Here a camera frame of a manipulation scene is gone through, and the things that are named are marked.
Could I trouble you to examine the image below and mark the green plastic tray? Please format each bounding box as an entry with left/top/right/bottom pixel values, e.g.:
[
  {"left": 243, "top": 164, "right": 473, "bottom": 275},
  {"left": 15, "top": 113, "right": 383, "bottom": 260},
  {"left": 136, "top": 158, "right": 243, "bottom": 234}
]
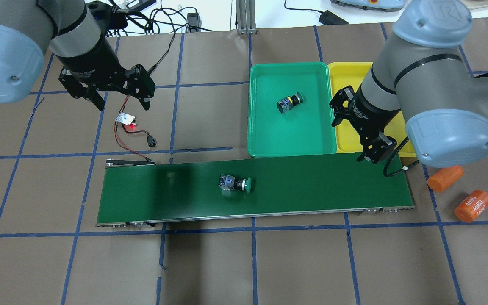
[{"left": 247, "top": 62, "right": 337, "bottom": 158}]

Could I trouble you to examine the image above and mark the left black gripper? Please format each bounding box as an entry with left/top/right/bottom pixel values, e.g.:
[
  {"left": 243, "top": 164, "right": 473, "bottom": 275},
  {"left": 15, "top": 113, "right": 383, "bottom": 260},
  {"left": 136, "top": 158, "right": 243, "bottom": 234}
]
[{"left": 59, "top": 64, "right": 155, "bottom": 111}]

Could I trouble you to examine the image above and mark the plain orange cylinder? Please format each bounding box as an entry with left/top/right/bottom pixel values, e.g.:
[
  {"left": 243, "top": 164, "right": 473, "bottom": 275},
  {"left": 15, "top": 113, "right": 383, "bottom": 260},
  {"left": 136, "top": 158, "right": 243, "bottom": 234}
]
[{"left": 427, "top": 165, "right": 464, "bottom": 192}]

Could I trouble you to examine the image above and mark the green push button switch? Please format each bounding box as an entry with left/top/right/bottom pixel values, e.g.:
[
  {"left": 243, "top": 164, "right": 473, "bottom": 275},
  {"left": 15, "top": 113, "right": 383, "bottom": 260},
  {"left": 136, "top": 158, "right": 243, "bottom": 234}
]
[{"left": 277, "top": 92, "right": 303, "bottom": 114}]

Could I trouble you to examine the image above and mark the orange cylinder with 4680 print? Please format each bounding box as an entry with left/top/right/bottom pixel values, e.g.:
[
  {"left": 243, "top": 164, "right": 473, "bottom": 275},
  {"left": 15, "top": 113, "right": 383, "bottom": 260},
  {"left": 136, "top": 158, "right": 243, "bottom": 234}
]
[{"left": 454, "top": 190, "right": 488, "bottom": 223}]

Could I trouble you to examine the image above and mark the yellow plastic tray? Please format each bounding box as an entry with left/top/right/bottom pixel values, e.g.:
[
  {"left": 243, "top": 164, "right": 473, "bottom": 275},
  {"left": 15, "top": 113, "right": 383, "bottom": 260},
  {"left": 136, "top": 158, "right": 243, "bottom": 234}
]
[{"left": 328, "top": 62, "right": 417, "bottom": 158}]

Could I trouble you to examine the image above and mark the red black wire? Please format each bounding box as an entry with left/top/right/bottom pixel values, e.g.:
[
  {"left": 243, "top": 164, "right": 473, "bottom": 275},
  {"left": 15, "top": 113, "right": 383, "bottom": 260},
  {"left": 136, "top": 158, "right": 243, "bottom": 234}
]
[{"left": 115, "top": 32, "right": 177, "bottom": 161}]

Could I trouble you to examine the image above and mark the aluminium frame post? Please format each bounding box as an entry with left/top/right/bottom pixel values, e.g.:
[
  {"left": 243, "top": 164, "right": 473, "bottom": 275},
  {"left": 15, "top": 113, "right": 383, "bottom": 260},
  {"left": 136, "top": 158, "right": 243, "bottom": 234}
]
[{"left": 236, "top": 0, "right": 257, "bottom": 35}]

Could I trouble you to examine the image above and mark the blue teach pendant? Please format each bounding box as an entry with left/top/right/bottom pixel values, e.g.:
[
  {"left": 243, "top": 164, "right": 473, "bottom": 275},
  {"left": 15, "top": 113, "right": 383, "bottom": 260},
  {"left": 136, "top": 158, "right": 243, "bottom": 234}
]
[{"left": 330, "top": 0, "right": 405, "bottom": 12}]

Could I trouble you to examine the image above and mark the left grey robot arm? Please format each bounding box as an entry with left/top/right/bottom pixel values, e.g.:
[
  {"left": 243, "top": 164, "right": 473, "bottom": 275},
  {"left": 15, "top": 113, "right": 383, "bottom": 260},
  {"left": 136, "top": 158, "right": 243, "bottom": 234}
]
[{"left": 0, "top": 0, "right": 156, "bottom": 111}]

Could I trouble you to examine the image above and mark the black power adapter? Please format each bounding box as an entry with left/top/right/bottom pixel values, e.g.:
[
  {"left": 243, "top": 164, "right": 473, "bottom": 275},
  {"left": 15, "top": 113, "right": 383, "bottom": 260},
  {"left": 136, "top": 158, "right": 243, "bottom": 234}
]
[{"left": 126, "top": 0, "right": 157, "bottom": 12}]

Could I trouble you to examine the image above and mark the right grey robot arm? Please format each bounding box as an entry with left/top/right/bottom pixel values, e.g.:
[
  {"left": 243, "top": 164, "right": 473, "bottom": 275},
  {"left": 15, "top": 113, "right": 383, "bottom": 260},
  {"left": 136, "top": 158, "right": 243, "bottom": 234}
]
[{"left": 329, "top": 0, "right": 488, "bottom": 168}]

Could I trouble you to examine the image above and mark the green conveyor belt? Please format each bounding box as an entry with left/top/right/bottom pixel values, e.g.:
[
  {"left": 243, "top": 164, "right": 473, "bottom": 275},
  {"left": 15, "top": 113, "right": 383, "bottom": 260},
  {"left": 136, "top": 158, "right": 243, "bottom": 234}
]
[{"left": 96, "top": 153, "right": 415, "bottom": 227}]

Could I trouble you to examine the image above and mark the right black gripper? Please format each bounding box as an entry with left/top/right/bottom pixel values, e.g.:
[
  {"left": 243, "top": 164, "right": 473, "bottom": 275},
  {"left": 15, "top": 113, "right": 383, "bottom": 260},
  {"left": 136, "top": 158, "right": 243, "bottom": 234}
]
[{"left": 330, "top": 86, "right": 398, "bottom": 164}]

